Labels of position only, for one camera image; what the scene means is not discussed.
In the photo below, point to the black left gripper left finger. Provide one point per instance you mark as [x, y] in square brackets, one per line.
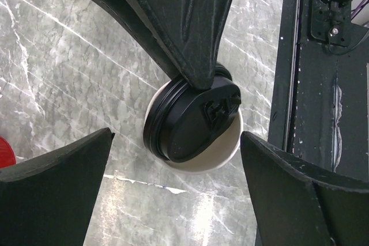
[49, 199]

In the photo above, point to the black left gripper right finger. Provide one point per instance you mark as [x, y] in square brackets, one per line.
[298, 203]

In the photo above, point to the green paper coffee cup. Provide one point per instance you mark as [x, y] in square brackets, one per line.
[214, 156]

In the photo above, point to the black plastic cup lid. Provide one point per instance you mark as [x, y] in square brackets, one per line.
[182, 121]

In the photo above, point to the red cup holder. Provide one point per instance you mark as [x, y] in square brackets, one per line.
[7, 157]

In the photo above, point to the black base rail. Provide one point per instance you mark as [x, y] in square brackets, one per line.
[320, 98]

